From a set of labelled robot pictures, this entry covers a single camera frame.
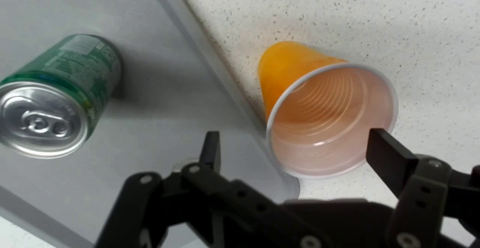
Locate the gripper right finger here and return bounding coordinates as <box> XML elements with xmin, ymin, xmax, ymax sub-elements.
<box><xmin>366</xmin><ymin>128</ymin><xmax>480</xmax><ymax>248</ymax></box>

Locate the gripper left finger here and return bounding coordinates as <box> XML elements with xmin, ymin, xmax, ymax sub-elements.
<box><xmin>94</xmin><ymin>131</ymin><xmax>323</xmax><ymax>248</ymax></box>

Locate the grey plastic tray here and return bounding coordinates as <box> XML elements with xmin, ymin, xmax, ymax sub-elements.
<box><xmin>0</xmin><ymin>0</ymin><xmax>300</xmax><ymax>248</ymax></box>

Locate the orange plastic cup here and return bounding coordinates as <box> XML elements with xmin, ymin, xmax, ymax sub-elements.
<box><xmin>258</xmin><ymin>41</ymin><xmax>399</xmax><ymax>178</ymax></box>

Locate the green soda can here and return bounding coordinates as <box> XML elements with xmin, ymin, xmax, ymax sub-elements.
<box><xmin>0</xmin><ymin>34</ymin><xmax>122</xmax><ymax>160</ymax></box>

